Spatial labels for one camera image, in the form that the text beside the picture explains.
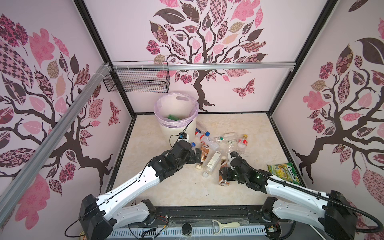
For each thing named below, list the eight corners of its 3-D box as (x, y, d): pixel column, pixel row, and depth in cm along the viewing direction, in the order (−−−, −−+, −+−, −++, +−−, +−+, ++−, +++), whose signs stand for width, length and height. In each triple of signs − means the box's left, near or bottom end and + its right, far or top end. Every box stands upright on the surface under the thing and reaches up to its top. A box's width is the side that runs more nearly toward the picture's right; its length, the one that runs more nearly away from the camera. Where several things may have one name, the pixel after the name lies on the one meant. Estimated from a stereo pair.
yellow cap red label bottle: (236, 153, 98) (238, 150, 95) (237, 136, 107) (239, 132, 104) (245, 155, 97) (247, 152, 94) (246, 137, 107) (247, 133, 103)
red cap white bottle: (193, 136, 106) (193, 134, 103) (197, 133, 108) (197, 130, 105) (215, 151, 98) (216, 148, 95) (219, 147, 100) (219, 144, 97)
